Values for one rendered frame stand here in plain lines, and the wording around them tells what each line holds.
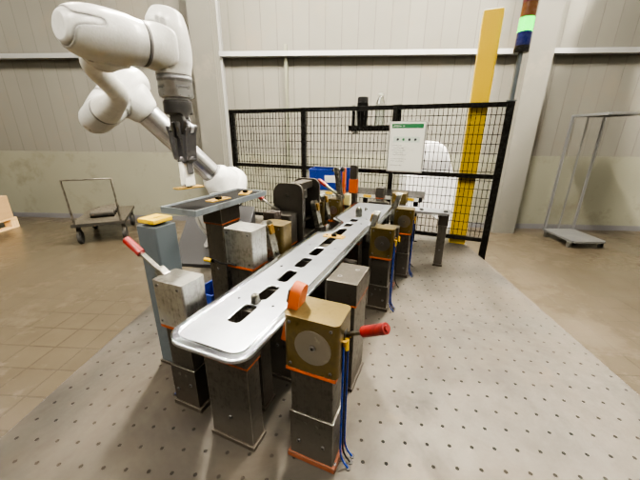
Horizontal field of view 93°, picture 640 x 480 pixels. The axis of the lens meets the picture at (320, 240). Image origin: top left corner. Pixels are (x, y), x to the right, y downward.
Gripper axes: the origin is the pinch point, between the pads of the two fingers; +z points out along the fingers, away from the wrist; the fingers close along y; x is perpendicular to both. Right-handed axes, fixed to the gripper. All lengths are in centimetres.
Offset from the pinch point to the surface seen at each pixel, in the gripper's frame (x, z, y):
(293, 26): 306, -150, -240
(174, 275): -18.5, 19.7, 22.9
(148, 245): -16.6, 16.7, 6.0
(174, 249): -10.7, 19.0, 7.9
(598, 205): 568, 86, 137
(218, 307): -14.7, 25.7, 33.6
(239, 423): -19, 49, 44
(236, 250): 2.8, 21.3, 17.4
